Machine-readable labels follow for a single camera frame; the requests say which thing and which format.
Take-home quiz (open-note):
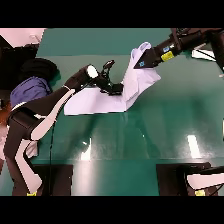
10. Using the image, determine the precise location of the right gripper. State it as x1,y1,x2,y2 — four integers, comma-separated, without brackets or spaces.
133,46,167,71

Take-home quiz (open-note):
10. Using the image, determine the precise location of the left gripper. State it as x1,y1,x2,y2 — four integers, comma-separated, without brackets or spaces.
97,77,125,97

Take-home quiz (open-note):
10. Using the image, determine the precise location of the white shirt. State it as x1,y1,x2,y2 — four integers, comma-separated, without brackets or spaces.
63,41,162,117

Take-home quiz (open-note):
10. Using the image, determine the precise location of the blue garment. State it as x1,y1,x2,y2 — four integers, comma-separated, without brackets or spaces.
9,76,53,108

